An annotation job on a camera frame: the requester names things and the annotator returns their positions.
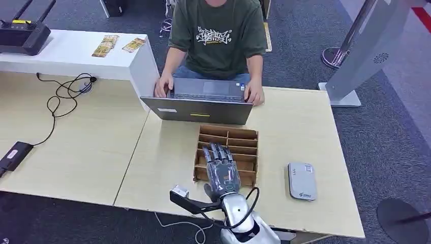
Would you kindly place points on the person's left hand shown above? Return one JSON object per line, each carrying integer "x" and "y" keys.
{"x": 255, "y": 94}

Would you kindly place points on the person's right hand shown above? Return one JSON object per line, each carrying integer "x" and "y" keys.
{"x": 164, "y": 86}

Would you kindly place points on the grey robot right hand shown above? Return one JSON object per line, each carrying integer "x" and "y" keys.
{"x": 222, "y": 171}

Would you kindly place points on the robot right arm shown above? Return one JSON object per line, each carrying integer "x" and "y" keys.
{"x": 245, "y": 222}

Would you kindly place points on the wooden card box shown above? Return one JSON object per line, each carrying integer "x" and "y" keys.
{"x": 242, "y": 148}

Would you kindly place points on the grey laptop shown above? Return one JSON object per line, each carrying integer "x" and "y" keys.
{"x": 202, "y": 107}

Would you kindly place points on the single yellow card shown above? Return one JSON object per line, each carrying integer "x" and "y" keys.
{"x": 134, "y": 44}

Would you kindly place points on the person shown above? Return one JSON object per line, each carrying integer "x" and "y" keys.
{"x": 219, "y": 47}

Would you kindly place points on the wooden board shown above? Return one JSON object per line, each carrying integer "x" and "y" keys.
{"x": 267, "y": 33}

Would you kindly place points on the stack of yellow cards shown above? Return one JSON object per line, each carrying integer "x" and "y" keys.
{"x": 105, "y": 45}

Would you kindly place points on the grey card reader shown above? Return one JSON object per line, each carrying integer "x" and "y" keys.
{"x": 302, "y": 182}

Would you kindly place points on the chrome stanchion pole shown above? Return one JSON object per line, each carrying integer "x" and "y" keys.
{"x": 336, "y": 55}

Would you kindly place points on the black case with white edge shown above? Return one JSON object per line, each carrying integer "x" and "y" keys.
{"x": 114, "y": 6}

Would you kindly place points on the white counter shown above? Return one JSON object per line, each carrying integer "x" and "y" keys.
{"x": 67, "y": 54}

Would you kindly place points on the grey kiosk stand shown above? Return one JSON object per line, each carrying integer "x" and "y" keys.
{"x": 363, "y": 57}

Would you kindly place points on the black device with antennas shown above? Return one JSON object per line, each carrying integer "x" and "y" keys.
{"x": 23, "y": 37}

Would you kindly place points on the black power adapter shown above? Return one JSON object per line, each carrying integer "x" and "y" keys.
{"x": 15, "y": 155}

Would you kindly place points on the red barrier belt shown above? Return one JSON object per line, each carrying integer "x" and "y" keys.
{"x": 422, "y": 18}

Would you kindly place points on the black round stand base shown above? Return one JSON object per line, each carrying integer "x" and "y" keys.
{"x": 400, "y": 222}

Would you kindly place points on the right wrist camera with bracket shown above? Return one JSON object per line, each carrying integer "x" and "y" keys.
{"x": 192, "y": 202}

